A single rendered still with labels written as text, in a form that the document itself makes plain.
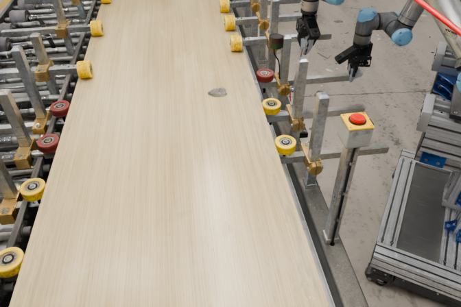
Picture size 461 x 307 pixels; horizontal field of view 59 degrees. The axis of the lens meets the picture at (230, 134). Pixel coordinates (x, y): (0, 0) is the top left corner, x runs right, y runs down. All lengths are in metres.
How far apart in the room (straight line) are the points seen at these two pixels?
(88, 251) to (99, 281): 0.11
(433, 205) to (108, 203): 1.71
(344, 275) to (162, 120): 0.88
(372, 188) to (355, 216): 0.28
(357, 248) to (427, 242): 0.36
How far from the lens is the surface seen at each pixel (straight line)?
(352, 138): 1.13
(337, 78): 2.04
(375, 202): 2.64
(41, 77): 2.02
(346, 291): 1.40
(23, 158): 1.70
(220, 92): 1.77
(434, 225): 2.35
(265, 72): 1.92
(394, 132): 3.20
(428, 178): 2.58
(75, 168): 1.53
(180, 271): 1.17
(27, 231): 1.51
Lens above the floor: 1.89
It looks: 39 degrees down
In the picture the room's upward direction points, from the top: 1 degrees counter-clockwise
